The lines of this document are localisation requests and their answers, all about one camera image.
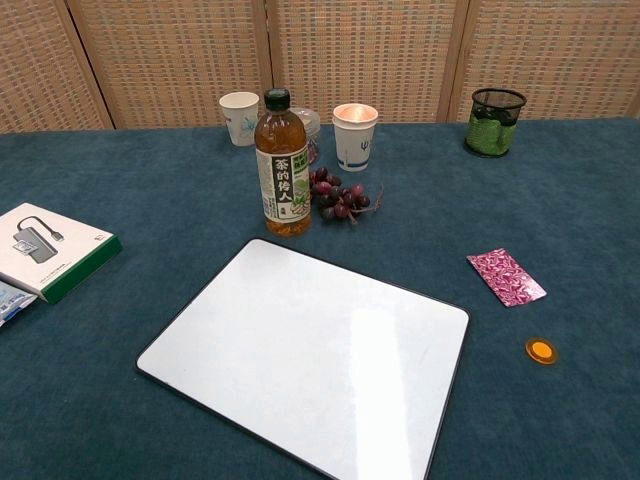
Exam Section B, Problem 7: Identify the purple patterned packet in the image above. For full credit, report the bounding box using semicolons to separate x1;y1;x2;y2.
466;247;548;309

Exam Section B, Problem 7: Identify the small orange disc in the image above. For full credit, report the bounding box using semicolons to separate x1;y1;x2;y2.
524;337;558;366

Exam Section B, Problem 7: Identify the white rectangular board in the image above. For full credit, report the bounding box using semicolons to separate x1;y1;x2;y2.
135;238;471;480

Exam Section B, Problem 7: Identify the bunch of red grapes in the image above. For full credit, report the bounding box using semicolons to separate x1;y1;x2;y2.
308;166;385;226

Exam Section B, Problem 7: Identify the tea bottle with black cap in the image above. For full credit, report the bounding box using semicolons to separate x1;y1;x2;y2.
253;87;313;239

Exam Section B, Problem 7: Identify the white paper cup blue logo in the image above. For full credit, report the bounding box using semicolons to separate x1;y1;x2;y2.
332;102;378;173

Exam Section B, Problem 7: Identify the clear jar of coloured clips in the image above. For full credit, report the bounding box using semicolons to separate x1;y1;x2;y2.
290;106;322;166

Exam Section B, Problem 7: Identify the white floral paper cup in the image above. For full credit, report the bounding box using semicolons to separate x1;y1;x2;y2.
218;91;261;148

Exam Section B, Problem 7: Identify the green filling in mesh holder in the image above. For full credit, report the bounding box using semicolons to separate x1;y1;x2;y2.
465;112;517;156

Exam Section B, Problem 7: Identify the black mesh pen holder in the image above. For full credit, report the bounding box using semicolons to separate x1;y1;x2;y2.
463;88;527;159

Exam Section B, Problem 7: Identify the woven rattan folding screen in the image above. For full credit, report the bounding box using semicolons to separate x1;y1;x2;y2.
0;0;640;135

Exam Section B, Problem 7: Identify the blue table cloth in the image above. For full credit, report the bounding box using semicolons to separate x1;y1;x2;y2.
0;117;640;480

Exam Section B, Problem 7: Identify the white green usb hub box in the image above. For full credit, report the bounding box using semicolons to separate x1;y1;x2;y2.
0;201;123;305

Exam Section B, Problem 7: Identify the blue white toothpaste tube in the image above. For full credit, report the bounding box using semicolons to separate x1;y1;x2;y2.
0;279;39;329

